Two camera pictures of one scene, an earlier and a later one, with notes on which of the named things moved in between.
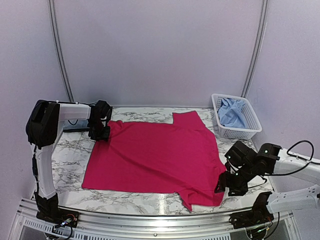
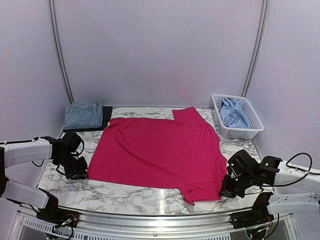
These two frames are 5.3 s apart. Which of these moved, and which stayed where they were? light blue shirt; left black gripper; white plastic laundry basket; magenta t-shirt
Moved: magenta t-shirt; left black gripper
Stayed: light blue shirt; white plastic laundry basket
